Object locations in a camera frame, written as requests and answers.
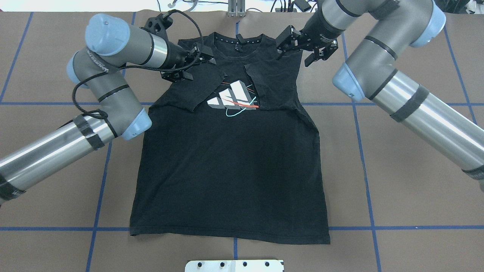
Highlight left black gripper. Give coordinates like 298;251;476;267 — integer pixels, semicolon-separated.
161;42;216;83

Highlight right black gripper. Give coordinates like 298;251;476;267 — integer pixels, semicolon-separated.
276;25;339;67

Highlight black graphic t-shirt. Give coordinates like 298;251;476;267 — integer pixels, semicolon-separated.
129;32;330;244

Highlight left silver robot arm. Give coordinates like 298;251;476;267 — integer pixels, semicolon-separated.
1;10;215;204

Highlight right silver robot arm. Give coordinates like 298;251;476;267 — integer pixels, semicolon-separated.
276;0;484;188

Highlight left black braided cable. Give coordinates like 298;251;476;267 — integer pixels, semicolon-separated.
72;9;205;138

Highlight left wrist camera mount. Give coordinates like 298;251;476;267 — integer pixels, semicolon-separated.
140;13;173;41

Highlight white camera stand base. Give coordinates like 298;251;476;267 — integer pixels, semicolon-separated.
185;259;285;272

